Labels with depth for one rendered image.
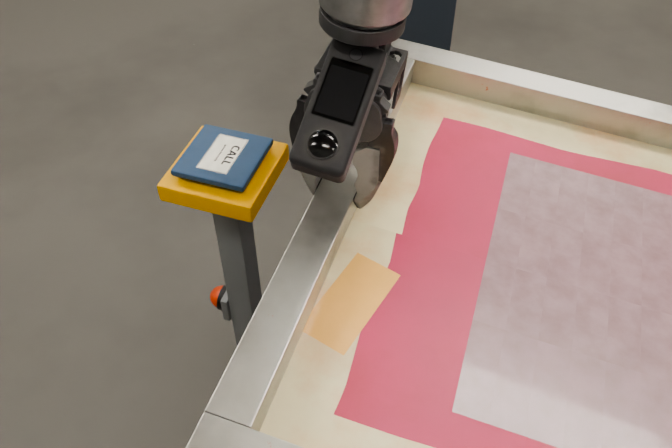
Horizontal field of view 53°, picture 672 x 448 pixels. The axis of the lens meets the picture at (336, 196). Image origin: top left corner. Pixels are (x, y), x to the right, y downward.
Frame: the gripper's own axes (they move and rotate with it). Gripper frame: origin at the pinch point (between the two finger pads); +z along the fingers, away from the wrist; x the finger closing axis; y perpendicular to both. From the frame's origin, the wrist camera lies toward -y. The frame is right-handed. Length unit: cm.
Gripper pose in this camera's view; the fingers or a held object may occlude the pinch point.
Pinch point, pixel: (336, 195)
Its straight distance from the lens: 67.5
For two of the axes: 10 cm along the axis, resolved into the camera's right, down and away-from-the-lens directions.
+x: -9.5, -2.8, 1.7
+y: 3.2, -6.7, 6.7
